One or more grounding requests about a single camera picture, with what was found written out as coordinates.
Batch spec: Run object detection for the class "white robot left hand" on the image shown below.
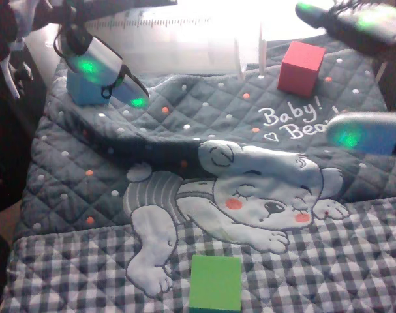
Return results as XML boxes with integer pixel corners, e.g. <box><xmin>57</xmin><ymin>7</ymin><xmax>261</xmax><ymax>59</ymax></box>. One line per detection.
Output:
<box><xmin>33</xmin><ymin>0</ymin><xmax>179</xmax><ymax>108</ymax></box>

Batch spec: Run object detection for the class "large clear plastic syringe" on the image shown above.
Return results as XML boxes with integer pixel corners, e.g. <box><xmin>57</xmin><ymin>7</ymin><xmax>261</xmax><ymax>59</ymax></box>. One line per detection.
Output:
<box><xmin>83</xmin><ymin>7</ymin><xmax>268</xmax><ymax>82</ymax></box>

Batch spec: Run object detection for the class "blue cube block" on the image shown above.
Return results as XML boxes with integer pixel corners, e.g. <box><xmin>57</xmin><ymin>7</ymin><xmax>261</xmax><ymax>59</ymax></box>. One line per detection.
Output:
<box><xmin>66</xmin><ymin>68</ymin><xmax>111</xmax><ymax>106</ymax></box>

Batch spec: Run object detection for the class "grey bear print quilt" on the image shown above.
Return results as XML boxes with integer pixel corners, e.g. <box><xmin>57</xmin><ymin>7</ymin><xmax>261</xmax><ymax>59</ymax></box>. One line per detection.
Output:
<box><xmin>0</xmin><ymin>31</ymin><xmax>396</xmax><ymax>313</ymax></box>

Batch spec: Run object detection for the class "red cube block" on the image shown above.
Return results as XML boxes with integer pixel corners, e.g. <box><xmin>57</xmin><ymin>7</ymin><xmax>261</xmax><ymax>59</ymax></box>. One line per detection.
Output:
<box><xmin>277</xmin><ymin>40</ymin><xmax>327</xmax><ymax>98</ymax></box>

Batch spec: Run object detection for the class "green cube block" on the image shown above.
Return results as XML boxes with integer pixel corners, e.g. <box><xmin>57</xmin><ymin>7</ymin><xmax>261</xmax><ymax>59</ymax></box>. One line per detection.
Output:
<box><xmin>188</xmin><ymin>254</ymin><xmax>243</xmax><ymax>313</ymax></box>

